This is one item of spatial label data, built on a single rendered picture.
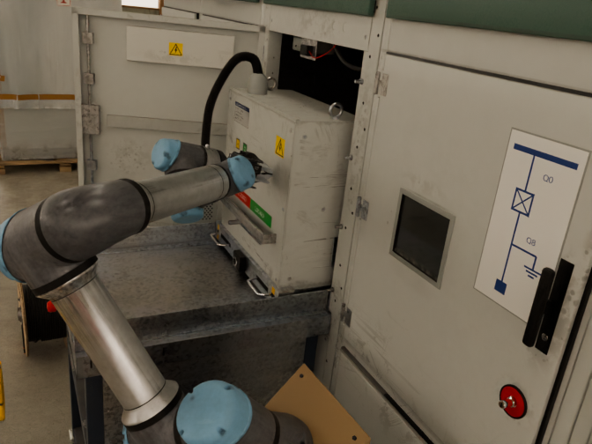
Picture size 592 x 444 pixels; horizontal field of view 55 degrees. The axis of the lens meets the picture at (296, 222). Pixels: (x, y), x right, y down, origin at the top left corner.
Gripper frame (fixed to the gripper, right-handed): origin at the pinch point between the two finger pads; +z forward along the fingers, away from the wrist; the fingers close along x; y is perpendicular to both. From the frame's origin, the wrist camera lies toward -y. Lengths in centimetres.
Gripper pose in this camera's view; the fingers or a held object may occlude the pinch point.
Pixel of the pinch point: (267, 173)
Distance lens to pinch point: 154.7
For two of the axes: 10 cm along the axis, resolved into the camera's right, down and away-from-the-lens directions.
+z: 7.0, 0.8, 7.1
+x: 2.9, -9.4, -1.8
